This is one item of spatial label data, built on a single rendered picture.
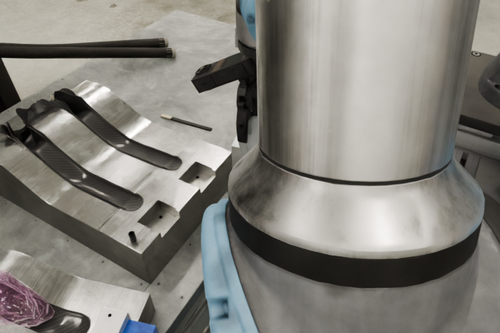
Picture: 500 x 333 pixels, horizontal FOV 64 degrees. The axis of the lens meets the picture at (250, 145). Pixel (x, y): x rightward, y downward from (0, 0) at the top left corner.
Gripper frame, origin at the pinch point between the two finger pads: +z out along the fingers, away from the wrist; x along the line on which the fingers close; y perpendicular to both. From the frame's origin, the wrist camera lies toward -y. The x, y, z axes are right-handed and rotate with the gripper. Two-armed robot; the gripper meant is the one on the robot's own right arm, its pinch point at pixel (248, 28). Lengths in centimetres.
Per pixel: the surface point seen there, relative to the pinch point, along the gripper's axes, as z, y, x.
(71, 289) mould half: 9, 0, -71
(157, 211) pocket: 8, 4, -54
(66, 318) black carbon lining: 10, 1, -74
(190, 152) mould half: 6.0, 4.1, -40.8
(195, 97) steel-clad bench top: 15.0, -9.6, -13.3
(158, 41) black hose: 12.2, -31.5, 5.6
